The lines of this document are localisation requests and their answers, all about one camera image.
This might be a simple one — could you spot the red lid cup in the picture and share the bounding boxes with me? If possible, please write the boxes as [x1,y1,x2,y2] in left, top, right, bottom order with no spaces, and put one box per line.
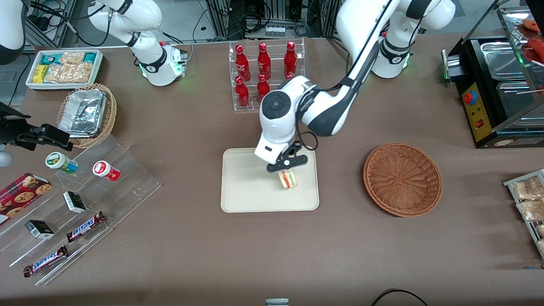
[92,160,121,182]

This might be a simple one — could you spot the stacked aluminium foil trays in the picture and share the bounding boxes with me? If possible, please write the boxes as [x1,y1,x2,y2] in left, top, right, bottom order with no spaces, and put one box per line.
[58,88,107,138]

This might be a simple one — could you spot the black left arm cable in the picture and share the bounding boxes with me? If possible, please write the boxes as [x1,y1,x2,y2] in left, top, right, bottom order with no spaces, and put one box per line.
[295,0,394,152]

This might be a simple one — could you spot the beige rectangular tray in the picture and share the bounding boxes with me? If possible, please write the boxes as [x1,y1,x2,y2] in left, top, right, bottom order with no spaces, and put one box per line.
[221,146,320,213]

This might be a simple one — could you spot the clear acrylic stepped display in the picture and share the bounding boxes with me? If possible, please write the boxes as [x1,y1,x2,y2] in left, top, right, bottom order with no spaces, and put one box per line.
[0,135,162,286]

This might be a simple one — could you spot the small rice cracker bag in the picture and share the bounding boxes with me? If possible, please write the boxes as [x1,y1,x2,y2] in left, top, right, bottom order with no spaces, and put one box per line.
[59,51,86,65]

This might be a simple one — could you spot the steel food pan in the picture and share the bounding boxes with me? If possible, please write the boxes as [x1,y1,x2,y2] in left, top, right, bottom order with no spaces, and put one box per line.
[496,81,544,122]
[479,39,534,80]

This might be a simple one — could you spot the black looped cable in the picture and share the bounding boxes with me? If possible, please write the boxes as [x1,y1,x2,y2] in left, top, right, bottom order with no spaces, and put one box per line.
[371,289,430,306]

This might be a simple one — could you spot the large rice cracker bag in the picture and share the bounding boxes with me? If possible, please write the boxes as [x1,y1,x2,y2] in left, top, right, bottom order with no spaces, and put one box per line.
[43,62,94,84]

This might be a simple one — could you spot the red cola bottle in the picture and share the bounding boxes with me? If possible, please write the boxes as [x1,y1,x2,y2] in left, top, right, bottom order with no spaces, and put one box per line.
[257,42,272,80]
[235,44,252,82]
[235,76,250,108]
[256,74,271,102]
[283,41,298,79]

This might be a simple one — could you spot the green lid cup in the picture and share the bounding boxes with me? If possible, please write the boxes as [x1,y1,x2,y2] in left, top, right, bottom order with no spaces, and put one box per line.
[45,152,79,174]

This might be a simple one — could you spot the red chocolate cookie box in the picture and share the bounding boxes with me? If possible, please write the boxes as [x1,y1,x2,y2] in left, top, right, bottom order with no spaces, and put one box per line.
[0,172,53,226]

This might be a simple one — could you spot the round brown wicker basket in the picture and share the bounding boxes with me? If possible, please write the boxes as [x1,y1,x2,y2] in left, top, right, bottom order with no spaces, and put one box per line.
[363,142,443,218]

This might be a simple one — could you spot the clear acrylic bottle rack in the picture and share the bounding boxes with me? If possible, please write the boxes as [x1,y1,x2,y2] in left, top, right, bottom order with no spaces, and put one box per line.
[229,38,306,112]

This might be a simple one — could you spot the black food warmer machine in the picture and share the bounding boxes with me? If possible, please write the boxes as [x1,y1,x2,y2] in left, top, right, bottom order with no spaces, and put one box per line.
[441,0,544,149]

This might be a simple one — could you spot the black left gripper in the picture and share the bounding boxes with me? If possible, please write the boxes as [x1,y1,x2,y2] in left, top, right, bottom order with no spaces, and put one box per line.
[266,142,308,175]

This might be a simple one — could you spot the oval wicker basket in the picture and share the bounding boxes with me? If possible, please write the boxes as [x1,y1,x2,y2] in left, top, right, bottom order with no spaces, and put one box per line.
[56,83,118,149]

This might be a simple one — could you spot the triangular sandwich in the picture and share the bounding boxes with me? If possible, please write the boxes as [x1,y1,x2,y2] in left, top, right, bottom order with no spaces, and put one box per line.
[278,169,298,191]

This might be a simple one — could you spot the tray of packaged snacks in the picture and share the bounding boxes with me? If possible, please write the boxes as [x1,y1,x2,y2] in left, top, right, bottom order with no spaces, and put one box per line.
[503,169,544,260]

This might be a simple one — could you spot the small black box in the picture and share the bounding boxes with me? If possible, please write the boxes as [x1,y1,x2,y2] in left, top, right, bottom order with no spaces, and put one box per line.
[24,219,55,240]
[62,191,87,214]

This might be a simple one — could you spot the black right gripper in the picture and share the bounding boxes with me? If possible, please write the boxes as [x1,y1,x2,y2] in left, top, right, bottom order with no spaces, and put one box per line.
[0,102,73,152]

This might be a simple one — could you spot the red sausage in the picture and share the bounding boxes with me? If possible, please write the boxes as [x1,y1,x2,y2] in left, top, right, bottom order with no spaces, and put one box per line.
[522,18,544,63]

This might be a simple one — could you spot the white snack bin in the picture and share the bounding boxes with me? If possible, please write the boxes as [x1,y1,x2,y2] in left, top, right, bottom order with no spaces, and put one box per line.
[25,49,104,91]

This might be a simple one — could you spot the Snickers bar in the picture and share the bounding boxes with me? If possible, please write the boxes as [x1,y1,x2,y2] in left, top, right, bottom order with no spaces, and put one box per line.
[23,245,69,278]
[66,211,106,243]

